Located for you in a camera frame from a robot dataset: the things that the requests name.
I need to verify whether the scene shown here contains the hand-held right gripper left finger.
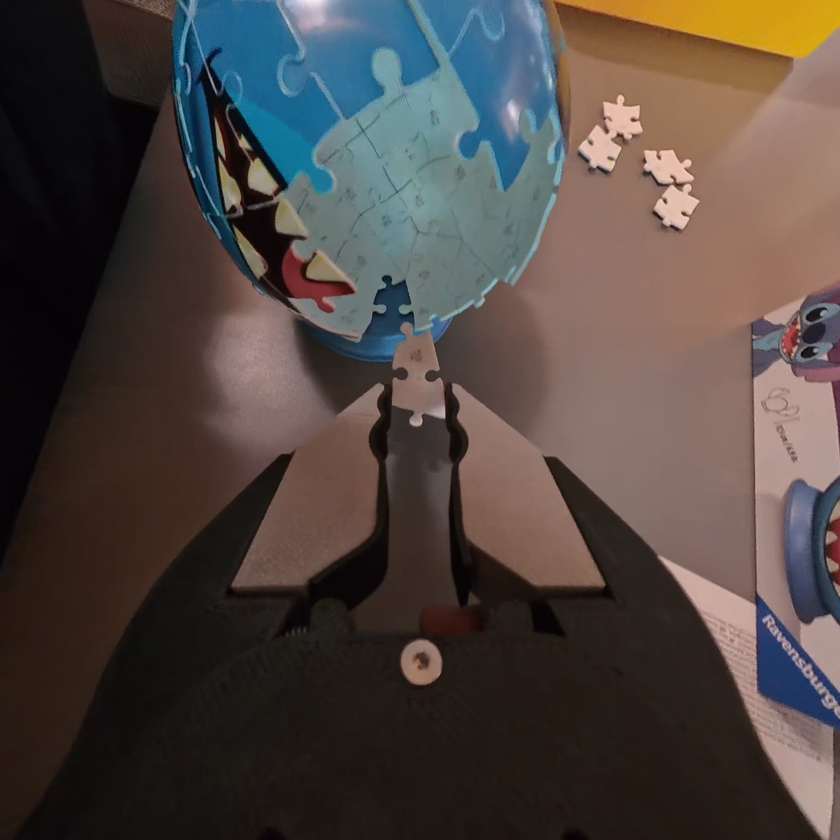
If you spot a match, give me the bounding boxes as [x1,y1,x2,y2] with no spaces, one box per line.
[230,382,395,610]

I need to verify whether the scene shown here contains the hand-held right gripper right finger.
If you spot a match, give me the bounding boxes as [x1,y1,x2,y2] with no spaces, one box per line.
[445,382,609,608]

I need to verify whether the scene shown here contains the blue round ball stand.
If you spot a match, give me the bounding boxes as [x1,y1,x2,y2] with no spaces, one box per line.
[298,298,455,363]

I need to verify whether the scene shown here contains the blue puzzle ball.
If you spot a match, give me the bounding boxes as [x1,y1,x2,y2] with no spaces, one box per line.
[172,0,571,343]

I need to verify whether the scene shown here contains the cartoon puzzle box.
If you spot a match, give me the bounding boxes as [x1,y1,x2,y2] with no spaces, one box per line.
[751,282,840,728]

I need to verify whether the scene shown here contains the folded instruction leaflet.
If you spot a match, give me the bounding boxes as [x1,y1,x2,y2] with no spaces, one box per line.
[658,556,840,840]

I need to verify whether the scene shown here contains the person's dark clothing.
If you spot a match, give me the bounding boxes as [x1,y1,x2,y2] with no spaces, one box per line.
[0,0,178,559]

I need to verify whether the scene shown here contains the yellow plastic bin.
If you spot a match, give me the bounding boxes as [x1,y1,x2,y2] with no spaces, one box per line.
[554,0,840,59]

